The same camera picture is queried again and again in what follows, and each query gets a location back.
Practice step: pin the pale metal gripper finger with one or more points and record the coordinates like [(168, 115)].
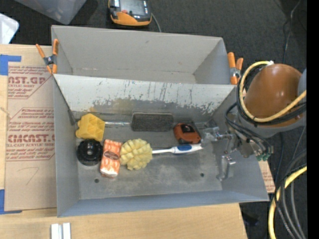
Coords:
[(216, 134), (225, 167)]

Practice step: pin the orange and black tape measure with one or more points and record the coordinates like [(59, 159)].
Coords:
[(187, 133)]

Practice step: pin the white and blue toothbrush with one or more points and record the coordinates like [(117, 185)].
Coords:
[(183, 149)]

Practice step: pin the dark grey flat sponge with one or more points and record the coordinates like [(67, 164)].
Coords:
[(152, 122)]

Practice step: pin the grey metal bin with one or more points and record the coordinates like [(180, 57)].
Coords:
[(154, 180)]

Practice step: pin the yellow knobbly ball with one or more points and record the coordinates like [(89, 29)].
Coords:
[(135, 154)]

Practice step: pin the orange and white packet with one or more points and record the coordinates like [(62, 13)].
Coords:
[(111, 158)]

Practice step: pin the yellow cheese wedge toy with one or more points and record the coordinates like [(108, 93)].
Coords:
[(90, 127)]

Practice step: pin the brown cardboard board red print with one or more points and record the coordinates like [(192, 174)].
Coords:
[(30, 180)]

